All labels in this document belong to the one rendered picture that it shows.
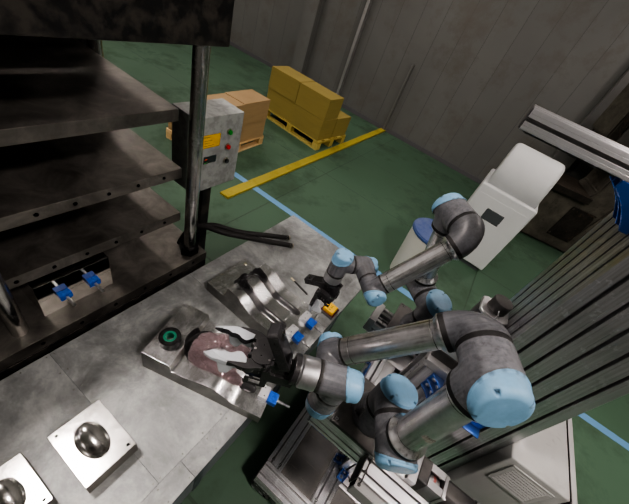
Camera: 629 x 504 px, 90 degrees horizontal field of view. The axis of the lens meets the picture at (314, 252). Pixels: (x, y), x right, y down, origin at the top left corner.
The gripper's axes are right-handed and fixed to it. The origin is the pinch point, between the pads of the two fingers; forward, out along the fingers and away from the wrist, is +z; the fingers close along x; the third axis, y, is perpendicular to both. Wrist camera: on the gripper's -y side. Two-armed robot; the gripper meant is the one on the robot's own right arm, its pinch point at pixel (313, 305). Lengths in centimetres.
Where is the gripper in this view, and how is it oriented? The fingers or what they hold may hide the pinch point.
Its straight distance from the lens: 145.4
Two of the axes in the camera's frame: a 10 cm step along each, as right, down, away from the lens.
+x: 5.6, -4.2, 7.2
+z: -3.0, 7.0, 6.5
